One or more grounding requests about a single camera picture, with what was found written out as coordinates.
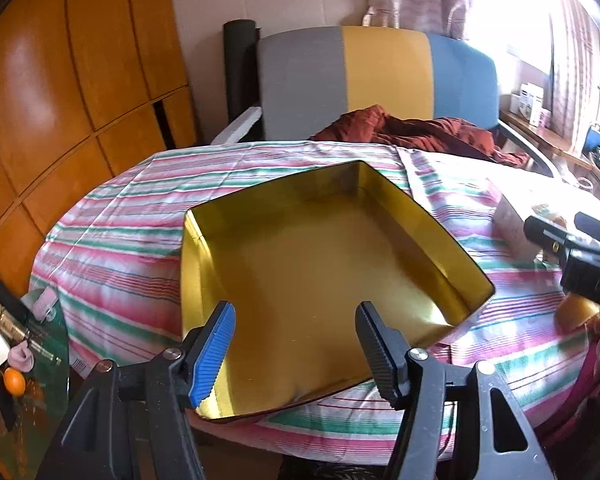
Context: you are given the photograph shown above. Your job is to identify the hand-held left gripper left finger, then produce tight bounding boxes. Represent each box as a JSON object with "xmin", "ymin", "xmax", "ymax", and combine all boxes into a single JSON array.
[{"xmin": 35, "ymin": 301, "xmax": 237, "ymax": 480}]

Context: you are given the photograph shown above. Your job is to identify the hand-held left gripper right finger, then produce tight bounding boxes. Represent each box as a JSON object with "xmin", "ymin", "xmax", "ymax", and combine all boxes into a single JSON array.
[{"xmin": 355, "ymin": 301, "xmax": 556, "ymax": 480}]

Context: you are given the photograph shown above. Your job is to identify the clear plastic snack bag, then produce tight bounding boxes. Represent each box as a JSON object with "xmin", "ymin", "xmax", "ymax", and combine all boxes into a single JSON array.
[{"xmin": 492, "ymin": 192, "xmax": 566, "ymax": 261}]

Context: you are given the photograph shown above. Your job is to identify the large orange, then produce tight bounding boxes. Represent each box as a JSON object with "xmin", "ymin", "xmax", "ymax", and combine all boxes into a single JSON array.
[{"xmin": 555, "ymin": 292, "xmax": 600, "ymax": 331}]

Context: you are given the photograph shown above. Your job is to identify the gold tin box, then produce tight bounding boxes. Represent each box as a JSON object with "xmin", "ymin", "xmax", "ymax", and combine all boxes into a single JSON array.
[{"xmin": 180, "ymin": 160, "xmax": 496, "ymax": 420}]

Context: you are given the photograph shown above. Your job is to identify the wooden desk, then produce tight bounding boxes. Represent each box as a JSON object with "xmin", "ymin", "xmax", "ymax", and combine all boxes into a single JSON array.
[{"xmin": 500, "ymin": 110, "xmax": 600, "ymax": 211}]

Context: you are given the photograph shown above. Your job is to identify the white boxes on desk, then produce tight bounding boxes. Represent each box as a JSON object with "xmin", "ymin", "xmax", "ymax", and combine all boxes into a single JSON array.
[{"xmin": 510, "ymin": 82, "xmax": 551, "ymax": 126}]

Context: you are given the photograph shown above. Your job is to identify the striped tablecloth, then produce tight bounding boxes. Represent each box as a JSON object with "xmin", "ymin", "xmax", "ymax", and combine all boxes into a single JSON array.
[{"xmin": 30, "ymin": 139, "xmax": 600, "ymax": 466}]

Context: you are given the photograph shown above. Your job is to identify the red-brown cloth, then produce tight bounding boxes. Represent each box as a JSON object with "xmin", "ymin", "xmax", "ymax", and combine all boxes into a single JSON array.
[{"xmin": 310, "ymin": 105, "xmax": 531, "ymax": 168}]

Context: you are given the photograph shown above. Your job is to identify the glass side table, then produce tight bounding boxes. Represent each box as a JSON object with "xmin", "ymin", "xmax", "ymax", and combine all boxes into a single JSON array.
[{"xmin": 0, "ymin": 285, "xmax": 71, "ymax": 461}]

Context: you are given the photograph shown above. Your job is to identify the pink rubber piece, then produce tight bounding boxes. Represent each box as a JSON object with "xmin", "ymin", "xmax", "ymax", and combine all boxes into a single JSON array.
[{"xmin": 7, "ymin": 342, "xmax": 35, "ymax": 372}]

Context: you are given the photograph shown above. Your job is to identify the small orange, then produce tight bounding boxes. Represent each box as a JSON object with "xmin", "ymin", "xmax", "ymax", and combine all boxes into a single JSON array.
[{"xmin": 3, "ymin": 367, "xmax": 27, "ymax": 395}]

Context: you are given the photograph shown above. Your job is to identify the brass fitting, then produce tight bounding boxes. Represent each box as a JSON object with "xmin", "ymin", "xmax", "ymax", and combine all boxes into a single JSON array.
[{"xmin": 0, "ymin": 301, "xmax": 61, "ymax": 366}]

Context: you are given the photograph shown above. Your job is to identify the window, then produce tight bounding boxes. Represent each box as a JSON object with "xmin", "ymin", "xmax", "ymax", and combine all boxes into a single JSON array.
[{"xmin": 475, "ymin": 0, "xmax": 581, "ymax": 86}]

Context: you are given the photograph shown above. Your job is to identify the grey yellow blue chair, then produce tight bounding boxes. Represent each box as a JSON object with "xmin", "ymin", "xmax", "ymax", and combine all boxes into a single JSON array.
[{"xmin": 211, "ymin": 25, "xmax": 566, "ymax": 181}]

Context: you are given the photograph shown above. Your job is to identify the black rolled mat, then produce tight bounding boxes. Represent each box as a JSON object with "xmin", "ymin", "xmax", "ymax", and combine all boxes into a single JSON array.
[{"xmin": 223, "ymin": 20, "xmax": 258, "ymax": 126}]

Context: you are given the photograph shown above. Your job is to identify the wooden wardrobe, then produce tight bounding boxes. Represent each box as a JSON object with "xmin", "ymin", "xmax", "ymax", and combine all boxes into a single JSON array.
[{"xmin": 0, "ymin": 0, "xmax": 203, "ymax": 281}]

